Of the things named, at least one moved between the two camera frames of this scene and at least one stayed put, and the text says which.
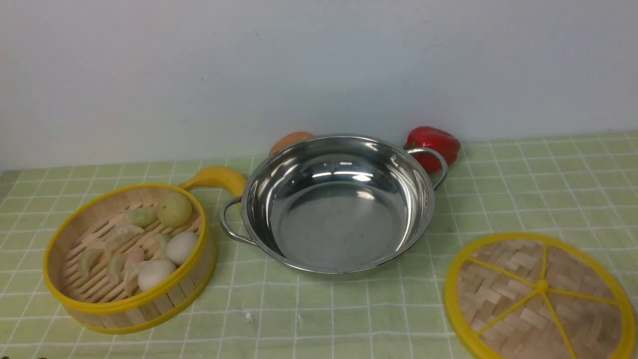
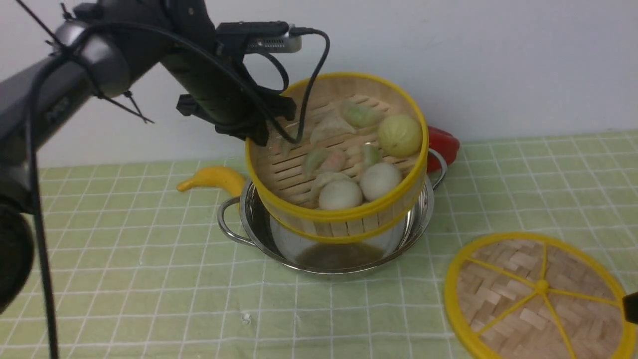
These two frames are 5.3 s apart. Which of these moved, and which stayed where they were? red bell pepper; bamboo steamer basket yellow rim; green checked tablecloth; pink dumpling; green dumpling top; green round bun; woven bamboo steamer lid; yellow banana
Moved: green dumpling top; green round bun; bamboo steamer basket yellow rim; pink dumpling
Stayed: green checked tablecloth; yellow banana; woven bamboo steamer lid; red bell pepper
